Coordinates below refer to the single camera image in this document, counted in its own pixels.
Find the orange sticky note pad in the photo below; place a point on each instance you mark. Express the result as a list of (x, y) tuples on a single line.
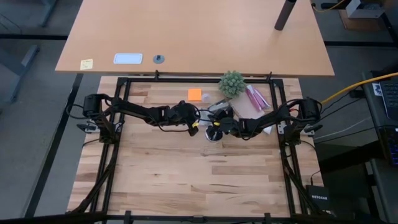
[(195, 94)]

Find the clear plastic dome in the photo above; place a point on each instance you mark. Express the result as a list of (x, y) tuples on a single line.
[(206, 98)]

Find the grey box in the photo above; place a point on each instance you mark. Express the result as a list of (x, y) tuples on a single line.
[(363, 9)]

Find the silver stapler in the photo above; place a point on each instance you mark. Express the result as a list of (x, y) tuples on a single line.
[(219, 105)]

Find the chrome lamp socket base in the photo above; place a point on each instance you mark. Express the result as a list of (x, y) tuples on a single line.
[(214, 134)]

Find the light pink flat box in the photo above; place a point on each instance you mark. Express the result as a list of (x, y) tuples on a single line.
[(262, 99)]

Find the white rectangular desk plate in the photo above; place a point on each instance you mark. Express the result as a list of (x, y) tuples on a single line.
[(128, 58)]

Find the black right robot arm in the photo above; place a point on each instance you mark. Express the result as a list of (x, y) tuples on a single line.
[(280, 116)]

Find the large white flood lightbulb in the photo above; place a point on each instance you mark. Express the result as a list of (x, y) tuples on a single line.
[(203, 121)]

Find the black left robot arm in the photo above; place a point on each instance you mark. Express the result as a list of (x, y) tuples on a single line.
[(130, 109)]

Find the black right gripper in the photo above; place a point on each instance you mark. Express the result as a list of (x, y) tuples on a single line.
[(228, 123)]

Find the black aluminium table frame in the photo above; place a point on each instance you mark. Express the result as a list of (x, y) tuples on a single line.
[(199, 80)]

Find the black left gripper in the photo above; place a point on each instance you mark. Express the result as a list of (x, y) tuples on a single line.
[(182, 112)]

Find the black keyboard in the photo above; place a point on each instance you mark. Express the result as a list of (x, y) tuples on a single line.
[(390, 99)]

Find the yellow sticky note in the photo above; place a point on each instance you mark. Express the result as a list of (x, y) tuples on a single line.
[(86, 64)]

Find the tan neighbouring desk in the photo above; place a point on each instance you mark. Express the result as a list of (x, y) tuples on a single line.
[(192, 34)]

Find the pink pencil case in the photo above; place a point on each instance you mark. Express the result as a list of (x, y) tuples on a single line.
[(253, 98)]

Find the dark cylindrical pole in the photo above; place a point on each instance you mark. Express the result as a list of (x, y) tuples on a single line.
[(285, 14)]

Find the green artificial plant in pot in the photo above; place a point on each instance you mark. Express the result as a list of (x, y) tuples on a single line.
[(232, 84)]

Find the grey round desk grommet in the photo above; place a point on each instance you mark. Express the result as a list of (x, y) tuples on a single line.
[(159, 59)]

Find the black network switch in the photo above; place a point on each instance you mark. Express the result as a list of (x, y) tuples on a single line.
[(318, 197)]

